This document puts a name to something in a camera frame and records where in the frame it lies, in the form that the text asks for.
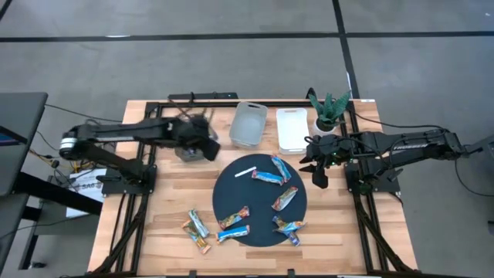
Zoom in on small dark grey bin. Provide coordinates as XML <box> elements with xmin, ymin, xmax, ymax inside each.
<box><xmin>174</xmin><ymin>144</ymin><xmax>208</xmax><ymax>163</ymax></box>

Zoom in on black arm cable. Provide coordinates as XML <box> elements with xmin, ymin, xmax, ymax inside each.
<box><xmin>349</xmin><ymin>107</ymin><xmax>449</xmax><ymax>134</ymax></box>

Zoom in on grey stand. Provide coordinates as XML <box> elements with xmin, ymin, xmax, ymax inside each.
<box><xmin>462</xmin><ymin>134</ymin><xmax>494</xmax><ymax>159</ymax></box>

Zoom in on white strip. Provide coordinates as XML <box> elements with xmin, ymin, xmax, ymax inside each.
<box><xmin>234</xmin><ymin>166</ymin><xmax>258</xmax><ymax>178</ymax></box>

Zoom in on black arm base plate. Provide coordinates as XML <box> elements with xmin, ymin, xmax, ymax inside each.
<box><xmin>344</xmin><ymin>161</ymin><xmax>401</xmax><ymax>195</ymax></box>
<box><xmin>100</xmin><ymin>164</ymin><xmax>158</xmax><ymax>196</ymax></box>

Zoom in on blue granola bar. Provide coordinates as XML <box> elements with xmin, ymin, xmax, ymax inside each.
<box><xmin>272</xmin><ymin>215</ymin><xmax>308</xmax><ymax>235</ymax></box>
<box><xmin>286</xmin><ymin>230</ymin><xmax>303</xmax><ymax>247</ymax></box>
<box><xmin>215</xmin><ymin>225</ymin><xmax>251</xmax><ymax>244</ymax></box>
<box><xmin>251</xmin><ymin>170</ymin><xmax>286</xmax><ymax>187</ymax></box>
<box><xmin>270</xmin><ymin>154</ymin><xmax>293</xmax><ymax>184</ymax></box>

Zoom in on white plastic bin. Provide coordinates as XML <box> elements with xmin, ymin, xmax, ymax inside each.
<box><xmin>276</xmin><ymin>107</ymin><xmax>310</xmax><ymax>156</ymax></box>

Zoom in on green white granola bar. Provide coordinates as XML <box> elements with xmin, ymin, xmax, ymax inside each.
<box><xmin>188</xmin><ymin>208</ymin><xmax>211</xmax><ymax>239</ymax></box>

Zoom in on white paper sheet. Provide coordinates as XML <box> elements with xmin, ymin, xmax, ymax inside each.
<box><xmin>65</xmin><ymin>168</ymin><xmax>108</xmax><ymax>219</ymax></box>

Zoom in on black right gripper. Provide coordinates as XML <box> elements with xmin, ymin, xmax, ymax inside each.
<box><xmin>299</xmin><ymin>134</ymin><xmax>350</xmax><ymax>190</ymax></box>

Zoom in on black desk beam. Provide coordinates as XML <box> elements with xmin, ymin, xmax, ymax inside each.
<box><xmin>15</xmin><ymin>171</ymin><xmax>103</xmax><ymax>215</ymax></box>

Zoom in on light grey plastic bin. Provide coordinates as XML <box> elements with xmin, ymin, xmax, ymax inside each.
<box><xmin>228</xmin><ymin>100</ymin><xmax>269</xmax><ymax>150</ymax></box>

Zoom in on dark grey desk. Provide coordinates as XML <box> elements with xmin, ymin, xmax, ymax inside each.
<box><xmin>0</xmin><ymin>91</ymin><xmax>49</xmax><ymax>198</ymax></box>

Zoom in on black power strip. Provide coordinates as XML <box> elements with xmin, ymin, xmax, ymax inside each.
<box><xmin>168</xmin><ymin>91</ymin><xmax>239</xmax><ymax>101</ymax></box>

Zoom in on black aluminium table frame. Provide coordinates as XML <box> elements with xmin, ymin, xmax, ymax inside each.
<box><xmin>89</xmin><ymin>99</ymin><xmax>417</xmax><ymax>278</ymax></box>

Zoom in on round dark blue mat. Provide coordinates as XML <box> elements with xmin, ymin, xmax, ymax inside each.
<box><xmin>211</xmin><ymin>153</ymin><xmax>309</xmax><ymax>248</ymax></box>

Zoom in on orange green granola bar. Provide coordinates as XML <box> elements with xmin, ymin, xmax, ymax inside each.
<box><xmin>181</xmin><ymin>219</ymin><xmax>212</xmax><ymax>256</ymax></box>
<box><xmin>218</xmin><ymin>205</ymin><xmax>251</xmax><ymax>231</ymax></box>
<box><xmin>271</xmin><ymin>185</ymin><xmax>299</xmax><ymax>212</ymax></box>

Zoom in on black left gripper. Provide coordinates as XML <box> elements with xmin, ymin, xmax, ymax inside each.
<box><xmin>169</xmin><ymin>114</ymin><xmax>222</xmax><ymax>162</ymax></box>

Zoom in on yellow cables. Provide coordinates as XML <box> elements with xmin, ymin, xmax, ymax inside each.
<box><xmin>29</xmin><ymin>148</ymin><xmax>96</xmax><ymax>174</ymax></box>

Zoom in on black floor cable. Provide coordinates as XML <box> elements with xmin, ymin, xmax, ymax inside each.
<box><xmin>44</xmin><ymin>103</ymin><xmax>124</xmax><ymax>124</ymax></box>
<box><xmin>454</xmin><ymin>156</ymin><xmax>494</xmax><ymax>198</ymax></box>

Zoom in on green succulent plant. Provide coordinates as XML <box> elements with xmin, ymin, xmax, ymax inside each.
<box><xmin>308</xmin><ymin>90</ymin><xmax>353</xmax><ymax>131</ymax></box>

